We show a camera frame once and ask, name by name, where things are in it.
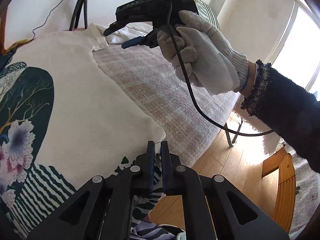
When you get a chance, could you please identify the cream floral print garment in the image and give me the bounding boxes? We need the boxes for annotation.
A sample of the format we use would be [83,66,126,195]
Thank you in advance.
[1,30,166,239]

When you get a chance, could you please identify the right forearm dark sleeve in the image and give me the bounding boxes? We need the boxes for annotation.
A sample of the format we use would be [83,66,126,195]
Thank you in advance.
[241,60,319,173]

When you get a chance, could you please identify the folded white clothes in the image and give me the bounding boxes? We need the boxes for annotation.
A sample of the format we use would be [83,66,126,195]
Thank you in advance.
[88,22,153,49]

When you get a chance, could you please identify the striped clothes pile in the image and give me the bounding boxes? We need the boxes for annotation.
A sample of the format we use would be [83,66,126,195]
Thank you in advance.
[130,220,186,240]

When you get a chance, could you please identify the right hand in white glove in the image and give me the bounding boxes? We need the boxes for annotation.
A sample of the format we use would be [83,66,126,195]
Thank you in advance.
[157,10,255,98]

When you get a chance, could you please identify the pink plaid bed cover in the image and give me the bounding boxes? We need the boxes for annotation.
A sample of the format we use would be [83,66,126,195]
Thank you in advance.
[92,42,241,168]

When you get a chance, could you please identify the green striped white pillow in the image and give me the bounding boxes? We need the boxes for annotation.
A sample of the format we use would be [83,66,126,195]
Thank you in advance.
[194,0,220,29]

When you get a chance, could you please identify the wooden chair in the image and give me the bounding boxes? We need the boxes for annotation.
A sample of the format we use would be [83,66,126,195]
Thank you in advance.
[261,147,296,233]

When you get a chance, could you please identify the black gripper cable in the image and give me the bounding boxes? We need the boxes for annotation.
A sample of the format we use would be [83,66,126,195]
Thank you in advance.
[165,0,275,138]

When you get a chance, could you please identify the black ring light tripod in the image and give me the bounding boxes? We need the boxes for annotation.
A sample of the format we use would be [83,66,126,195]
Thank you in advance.
[69,0,88,31]

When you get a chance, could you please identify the ring light power cable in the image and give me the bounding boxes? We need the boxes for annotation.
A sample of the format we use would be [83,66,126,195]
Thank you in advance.
[31,0,79,41]

